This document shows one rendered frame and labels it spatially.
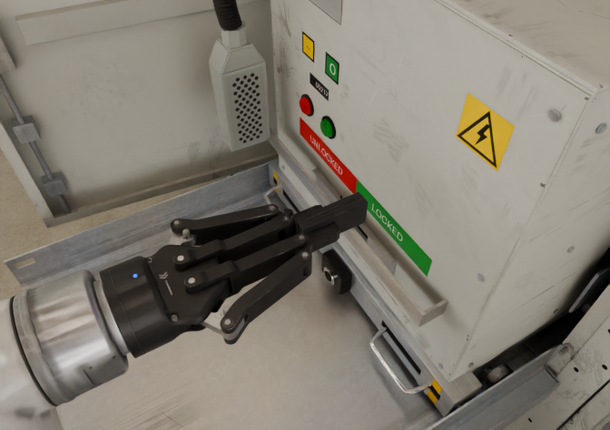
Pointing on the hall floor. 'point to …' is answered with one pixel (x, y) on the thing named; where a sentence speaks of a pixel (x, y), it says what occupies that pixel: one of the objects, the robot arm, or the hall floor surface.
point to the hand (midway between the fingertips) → (331, 220)
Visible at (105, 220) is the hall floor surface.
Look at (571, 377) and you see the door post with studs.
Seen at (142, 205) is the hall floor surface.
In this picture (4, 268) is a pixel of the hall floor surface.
